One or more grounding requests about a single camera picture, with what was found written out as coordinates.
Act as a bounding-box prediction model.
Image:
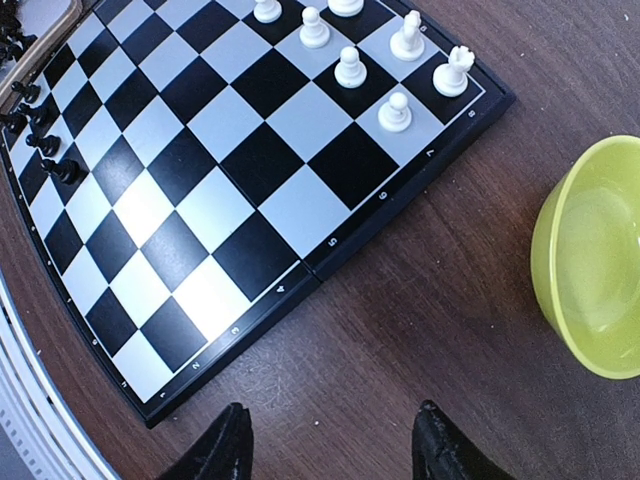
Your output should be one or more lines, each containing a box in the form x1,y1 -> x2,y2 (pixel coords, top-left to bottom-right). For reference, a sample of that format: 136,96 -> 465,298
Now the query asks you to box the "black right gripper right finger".
411,400 -> 514,480

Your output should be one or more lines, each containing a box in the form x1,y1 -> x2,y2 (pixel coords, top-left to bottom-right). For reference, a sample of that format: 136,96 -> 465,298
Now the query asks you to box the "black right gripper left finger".
159,402 -> 254,479

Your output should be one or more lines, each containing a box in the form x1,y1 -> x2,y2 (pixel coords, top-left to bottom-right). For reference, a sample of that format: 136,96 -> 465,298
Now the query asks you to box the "black and grey chessboard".
1,1 -> 514,426

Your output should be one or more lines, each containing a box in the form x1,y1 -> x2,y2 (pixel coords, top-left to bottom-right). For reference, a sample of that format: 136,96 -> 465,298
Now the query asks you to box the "black pawn placed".
11,81 -> 41,104
18,103 -> 49,126
41,159 -> 80,184
25,133 -> 61,157

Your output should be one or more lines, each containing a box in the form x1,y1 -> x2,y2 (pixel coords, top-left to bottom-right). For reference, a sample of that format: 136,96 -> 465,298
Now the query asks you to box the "green bowl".
530,135 -> 639,380

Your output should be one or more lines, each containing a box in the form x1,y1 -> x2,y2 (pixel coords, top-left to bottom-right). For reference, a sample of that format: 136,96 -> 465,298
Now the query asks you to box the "white pawn rightmost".
378,92 -> 412,133

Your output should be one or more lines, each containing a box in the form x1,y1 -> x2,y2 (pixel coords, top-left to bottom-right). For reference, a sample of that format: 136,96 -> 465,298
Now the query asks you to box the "white pawn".
299,6 -> 330,49
378,92 -> 412,133
334,46 -> 367,89

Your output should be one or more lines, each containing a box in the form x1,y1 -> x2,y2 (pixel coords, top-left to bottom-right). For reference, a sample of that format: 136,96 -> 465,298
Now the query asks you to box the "white rook right corner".
432,45 -> 475,98

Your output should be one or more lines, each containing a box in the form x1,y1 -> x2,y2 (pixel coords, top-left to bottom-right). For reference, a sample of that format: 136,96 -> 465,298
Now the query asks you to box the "white knight right side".
390,10 -> 425,62

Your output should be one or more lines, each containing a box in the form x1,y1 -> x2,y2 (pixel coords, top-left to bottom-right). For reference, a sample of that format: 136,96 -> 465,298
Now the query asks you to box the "metal tray with wood rim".
1,0 -> 95,114

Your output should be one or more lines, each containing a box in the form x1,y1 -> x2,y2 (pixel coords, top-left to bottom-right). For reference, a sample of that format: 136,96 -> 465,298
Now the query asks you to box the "aluminium front rail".
1,283 -> 119,479

